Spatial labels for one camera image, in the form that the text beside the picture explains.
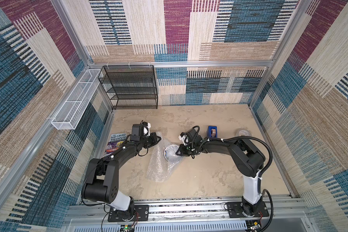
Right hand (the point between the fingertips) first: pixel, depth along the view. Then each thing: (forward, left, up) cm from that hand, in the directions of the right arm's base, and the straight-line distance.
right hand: (179, 154), depth 94 cm
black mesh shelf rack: (+46, +35, +19) cm, 60 cm away
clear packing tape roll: (+15, -45, +2) cm, 47 cm away
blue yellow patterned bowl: (-1, +6, +3) cm, 7 cm away
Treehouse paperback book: (+10, +43, +2) cm, 44 cm away
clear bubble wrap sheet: (-10, +12, +6) cm, 17 cm away
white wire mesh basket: (+4, +53, +34) cm, 63 cm away
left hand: (+7, +11, +10) cm, 16 cm away
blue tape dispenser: (+13, -22, +7) cm, 26 cm away
